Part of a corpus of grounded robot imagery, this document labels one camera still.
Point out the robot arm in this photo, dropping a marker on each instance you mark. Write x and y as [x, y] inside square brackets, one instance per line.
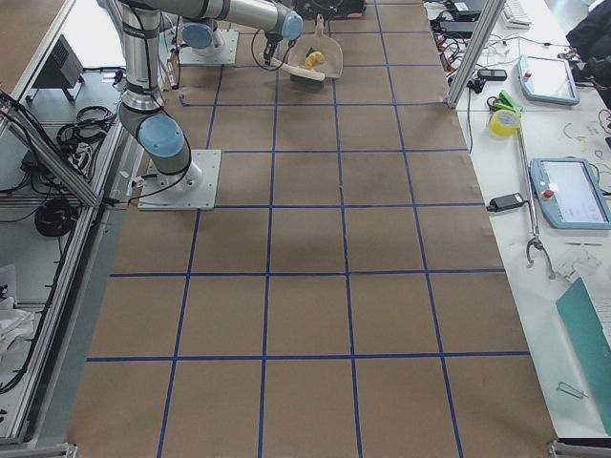
[141, 109]

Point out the black lined trash bin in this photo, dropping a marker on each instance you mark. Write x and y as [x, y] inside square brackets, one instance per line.
[330, 9]

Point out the far teach pendant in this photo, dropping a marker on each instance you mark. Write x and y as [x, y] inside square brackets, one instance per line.
[548, 80]

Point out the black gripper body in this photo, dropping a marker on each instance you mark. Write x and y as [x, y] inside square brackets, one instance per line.
[270, 43]

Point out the white hand brush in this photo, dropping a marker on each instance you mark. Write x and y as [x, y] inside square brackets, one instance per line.
[309, 79]

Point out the beige plastic dustpan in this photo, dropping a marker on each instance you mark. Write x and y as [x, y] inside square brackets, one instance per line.
[333, 67]

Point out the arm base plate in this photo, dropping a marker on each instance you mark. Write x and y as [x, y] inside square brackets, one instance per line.
[210, 50]
[197, 190]

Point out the long metal grabber tool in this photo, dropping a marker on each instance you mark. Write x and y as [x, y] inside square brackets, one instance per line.
[534, 242]

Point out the teal folder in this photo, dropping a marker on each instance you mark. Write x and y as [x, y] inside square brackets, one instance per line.
[587, 322]

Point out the green clamp tool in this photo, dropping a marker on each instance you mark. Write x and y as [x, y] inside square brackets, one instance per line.
[503, 101]

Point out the teach pendant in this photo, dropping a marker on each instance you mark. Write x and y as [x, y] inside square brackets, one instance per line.
[568, 193]
[548, 80]

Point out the yellow curved bread piece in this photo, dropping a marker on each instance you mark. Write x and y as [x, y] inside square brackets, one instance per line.
[313, 60]

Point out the black power adapter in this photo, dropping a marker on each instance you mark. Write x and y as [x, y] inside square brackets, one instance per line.
[506, 203]

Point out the yellow tape roll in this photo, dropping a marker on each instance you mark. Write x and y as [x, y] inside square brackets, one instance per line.
[504, 123]

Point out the near teach pendant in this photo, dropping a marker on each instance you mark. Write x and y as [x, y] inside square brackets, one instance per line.
[568, 193]

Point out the aluminium frame post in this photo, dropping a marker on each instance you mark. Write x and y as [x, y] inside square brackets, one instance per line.
[480, 36]

